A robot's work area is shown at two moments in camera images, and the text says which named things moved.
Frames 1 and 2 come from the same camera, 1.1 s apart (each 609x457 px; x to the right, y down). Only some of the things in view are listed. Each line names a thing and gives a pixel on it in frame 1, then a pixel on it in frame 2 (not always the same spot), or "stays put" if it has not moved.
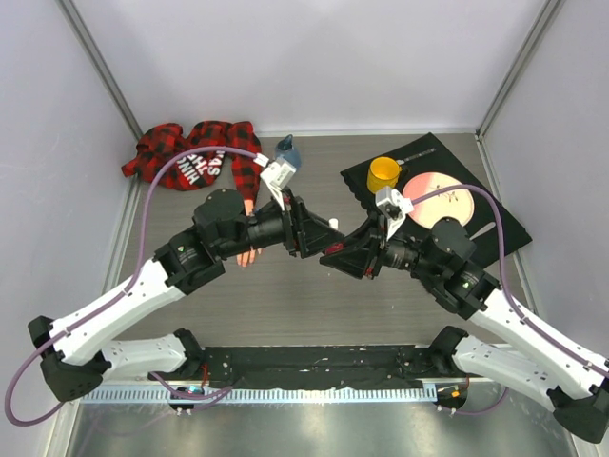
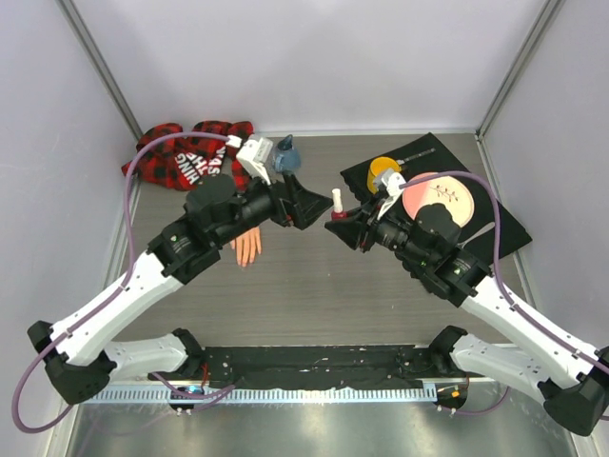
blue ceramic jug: [285, 149] stays put
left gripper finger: [316, 226] to [305, 197]
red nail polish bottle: [335, 248] to [343, 215]
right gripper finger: [351, 262] to [353, 233]
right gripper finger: [365, 235] to [363, 214]
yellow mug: [383, 171] stays put
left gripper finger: [314, 244] to [305, 216]
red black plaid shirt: [200, 169] stays put
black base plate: [329, 367] stays put
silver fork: [482, 230] stays put
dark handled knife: [401, 162] stays put
